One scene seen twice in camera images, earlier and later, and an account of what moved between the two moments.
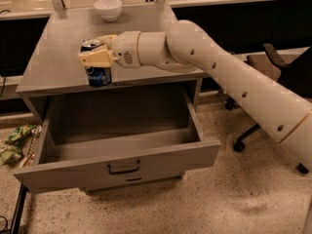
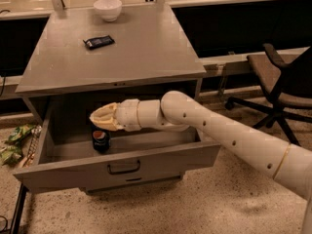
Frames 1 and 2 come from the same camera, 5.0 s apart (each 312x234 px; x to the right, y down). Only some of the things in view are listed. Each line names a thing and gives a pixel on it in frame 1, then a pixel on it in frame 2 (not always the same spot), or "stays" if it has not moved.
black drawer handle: [126, 171] stays
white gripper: [125, 49] → [127, 115]
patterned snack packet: [33, 145] stays
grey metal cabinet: [141, 128] stays
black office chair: [295, 77] stays
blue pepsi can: [97, 76] → [101, 140]
